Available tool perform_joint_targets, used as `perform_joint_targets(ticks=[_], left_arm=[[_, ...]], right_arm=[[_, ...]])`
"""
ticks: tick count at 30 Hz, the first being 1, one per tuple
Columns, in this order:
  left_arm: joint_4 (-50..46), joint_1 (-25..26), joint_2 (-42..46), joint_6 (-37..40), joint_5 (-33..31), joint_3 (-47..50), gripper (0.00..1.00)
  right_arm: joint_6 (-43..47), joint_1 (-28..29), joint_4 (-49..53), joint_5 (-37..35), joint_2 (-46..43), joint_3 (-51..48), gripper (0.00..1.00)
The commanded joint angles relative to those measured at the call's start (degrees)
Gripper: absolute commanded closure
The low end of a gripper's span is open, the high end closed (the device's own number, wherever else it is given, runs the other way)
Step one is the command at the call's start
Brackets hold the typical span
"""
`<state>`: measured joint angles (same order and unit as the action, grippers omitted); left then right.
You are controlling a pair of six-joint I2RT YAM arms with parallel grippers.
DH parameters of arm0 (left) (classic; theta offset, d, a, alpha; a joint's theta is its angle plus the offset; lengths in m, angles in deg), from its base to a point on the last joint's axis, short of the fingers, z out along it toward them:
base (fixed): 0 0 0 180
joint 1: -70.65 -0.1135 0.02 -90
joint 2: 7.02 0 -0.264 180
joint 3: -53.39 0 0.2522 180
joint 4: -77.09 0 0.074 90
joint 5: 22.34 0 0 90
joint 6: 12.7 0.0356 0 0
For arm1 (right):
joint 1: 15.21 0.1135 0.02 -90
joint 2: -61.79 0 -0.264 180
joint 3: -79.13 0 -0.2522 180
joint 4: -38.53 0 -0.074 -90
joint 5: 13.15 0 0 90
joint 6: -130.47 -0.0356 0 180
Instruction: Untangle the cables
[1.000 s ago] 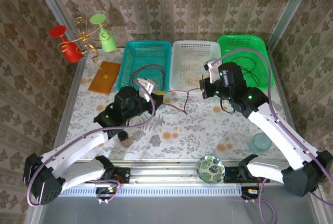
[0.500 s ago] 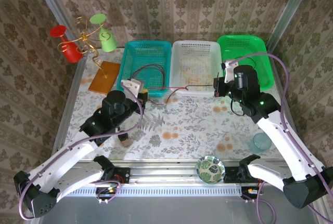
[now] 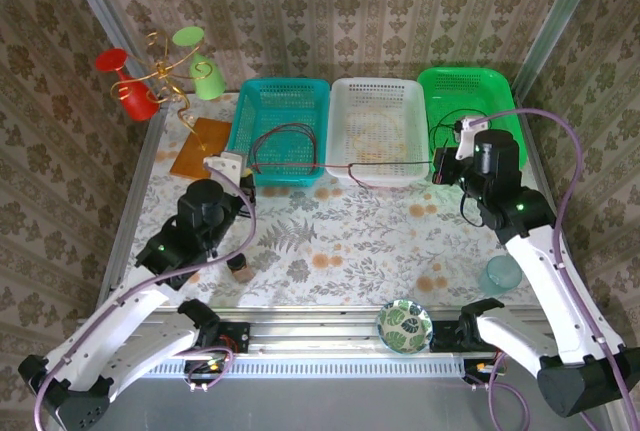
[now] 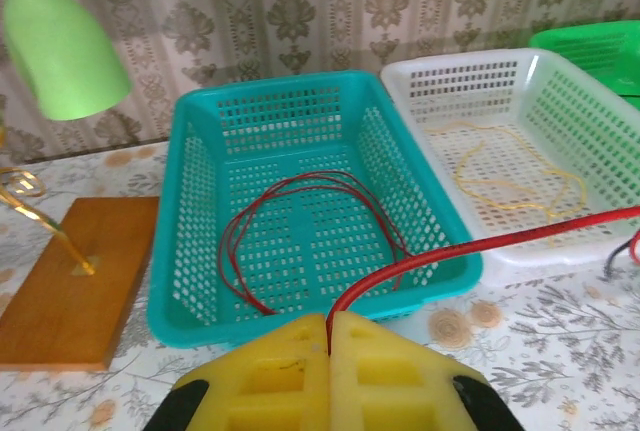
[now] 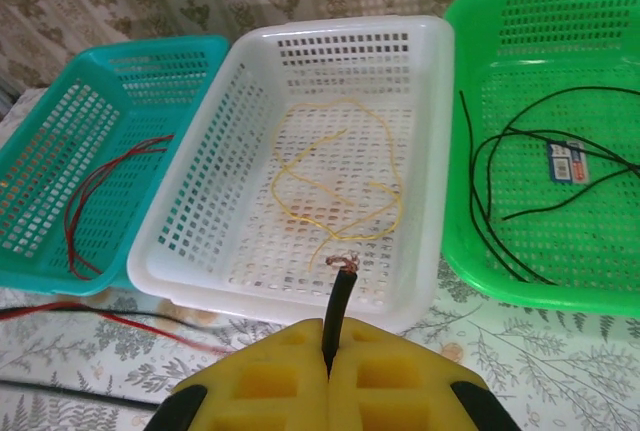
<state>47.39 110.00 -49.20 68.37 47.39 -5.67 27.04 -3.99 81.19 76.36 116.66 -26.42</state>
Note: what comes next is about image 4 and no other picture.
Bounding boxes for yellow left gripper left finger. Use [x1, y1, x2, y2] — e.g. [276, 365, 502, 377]
[142, 313, 332, 431]

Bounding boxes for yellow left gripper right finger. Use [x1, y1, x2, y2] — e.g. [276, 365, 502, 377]
[327, 309, 527, 431]

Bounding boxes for red and black twin cable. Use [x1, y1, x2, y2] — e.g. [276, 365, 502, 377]
[324, 205, 640, 325]

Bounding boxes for thin red cable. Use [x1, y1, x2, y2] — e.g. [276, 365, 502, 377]
[216, 172, 417, 318]
[230, 180, 409, 295]

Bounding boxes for white plastic basket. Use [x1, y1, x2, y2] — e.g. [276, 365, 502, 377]
[380, 47, 640, 273]

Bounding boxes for teal plastic basket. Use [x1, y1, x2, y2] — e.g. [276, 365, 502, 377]
[146, 69, 486, 350]

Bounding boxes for green plastic basket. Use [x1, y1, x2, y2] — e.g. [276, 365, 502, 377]
[528, 20, 640, 110]

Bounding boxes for green plastic goblet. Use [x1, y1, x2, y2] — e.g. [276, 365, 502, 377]
[0, 0, 134, 123]

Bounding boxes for gold wire stand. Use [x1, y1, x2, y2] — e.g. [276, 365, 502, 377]
[0, 123, 97, 278]

